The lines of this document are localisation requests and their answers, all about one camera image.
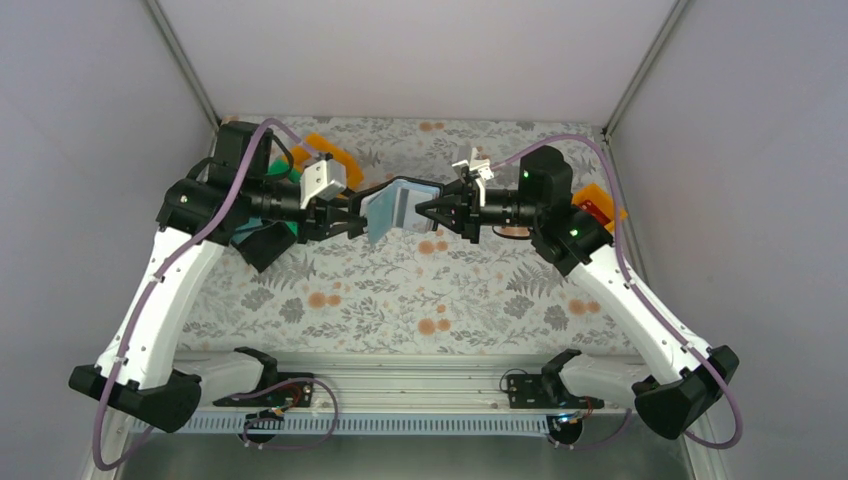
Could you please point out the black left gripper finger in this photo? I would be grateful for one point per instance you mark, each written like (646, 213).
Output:
(330, 227)
(341, 210)

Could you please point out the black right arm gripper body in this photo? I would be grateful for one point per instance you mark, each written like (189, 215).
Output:
(470, 211)

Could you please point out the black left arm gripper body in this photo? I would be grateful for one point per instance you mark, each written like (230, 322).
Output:
(311, 219)

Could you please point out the black leather card holder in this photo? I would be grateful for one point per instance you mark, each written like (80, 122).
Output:
(418, 191)

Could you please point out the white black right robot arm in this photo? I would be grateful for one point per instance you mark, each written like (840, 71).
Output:
(681, 376)

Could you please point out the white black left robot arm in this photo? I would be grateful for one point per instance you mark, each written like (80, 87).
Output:
(254, 193)

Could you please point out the red cards in bin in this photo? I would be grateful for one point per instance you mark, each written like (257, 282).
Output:
(595, 211)

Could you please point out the black plastic bin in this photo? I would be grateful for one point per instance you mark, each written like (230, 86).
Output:
(261, 245)

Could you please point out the green plastic bin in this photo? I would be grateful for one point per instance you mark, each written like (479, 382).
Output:
(281, 170)

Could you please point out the orange plastic bin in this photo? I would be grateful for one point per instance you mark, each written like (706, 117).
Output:
(603, 200)
(353, 171)

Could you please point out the floral patterned table mat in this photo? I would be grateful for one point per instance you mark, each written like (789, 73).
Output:
(412, 293)

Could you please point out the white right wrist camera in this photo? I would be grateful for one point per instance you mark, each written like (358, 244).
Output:
(473, 170)

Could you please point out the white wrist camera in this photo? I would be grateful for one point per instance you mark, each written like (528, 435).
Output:
(323, 180)
(473, 170)

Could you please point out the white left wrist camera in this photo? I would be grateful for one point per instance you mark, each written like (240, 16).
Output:
(323, 180)

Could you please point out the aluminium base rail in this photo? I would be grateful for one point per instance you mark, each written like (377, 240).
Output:
(442, 395)

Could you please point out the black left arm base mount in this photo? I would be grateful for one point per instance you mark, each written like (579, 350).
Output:
(289, 389)

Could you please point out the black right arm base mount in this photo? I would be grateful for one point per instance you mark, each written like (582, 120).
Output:
(527, 391)

